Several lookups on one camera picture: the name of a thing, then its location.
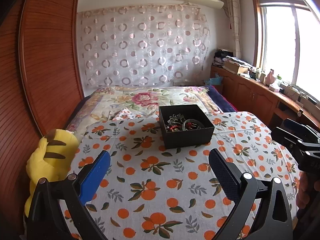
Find dark blue blanket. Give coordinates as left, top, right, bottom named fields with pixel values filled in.
left=207, top=85, right=237, bottom=113

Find patterned window drape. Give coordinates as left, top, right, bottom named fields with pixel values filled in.
left=224, top=0, right=243, bottom=61

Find blue plastic bag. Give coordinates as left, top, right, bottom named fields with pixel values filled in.
left=204, top=73, right=223, bottom=86

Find floral quilt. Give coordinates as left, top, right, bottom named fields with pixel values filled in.
left=65, top=85, right=221, bottom=134

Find pile of papers and books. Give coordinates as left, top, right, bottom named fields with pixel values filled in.
left=214, top=49, right=255, bottom=75

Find white circle-patterned curtain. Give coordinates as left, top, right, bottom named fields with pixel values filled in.
left=77, top=3, right=210, bottom=88

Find grey bangle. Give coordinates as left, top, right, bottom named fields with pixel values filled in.
left=181, top=118, right=205, bottom=131

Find yellow plush toy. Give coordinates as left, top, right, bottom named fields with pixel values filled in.
left=24, top=129, right=80, bottom=218

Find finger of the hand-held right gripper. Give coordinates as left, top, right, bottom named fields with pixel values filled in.
left=283, top=118, right=320, bottom=140
left=271, top=127, right=309, bottom=153

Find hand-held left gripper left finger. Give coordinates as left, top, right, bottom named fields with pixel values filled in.
left=26, top=150, right=112, bottom=240

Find black cardboard box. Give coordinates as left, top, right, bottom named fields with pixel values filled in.
left=159, top=104, right=215, bottom=150

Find brown wooden cabinet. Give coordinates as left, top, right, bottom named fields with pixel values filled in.
left=210, top=65, right=320, bottom=133

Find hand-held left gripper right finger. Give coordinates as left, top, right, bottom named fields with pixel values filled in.
left=209, top=149, right=293, bottom=240

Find orange-print bed sheet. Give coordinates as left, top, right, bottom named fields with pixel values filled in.
left=60, top=110, right=302, bottom=240

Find person's right hand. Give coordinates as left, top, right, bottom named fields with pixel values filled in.
left=297, top=171, right=317, bottom=209

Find window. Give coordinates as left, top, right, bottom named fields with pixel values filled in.
left=251, top=0, right=320, bottom=105

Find jewellery pieces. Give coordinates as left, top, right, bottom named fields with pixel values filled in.
left=166, top=122, right=198, bottom=133

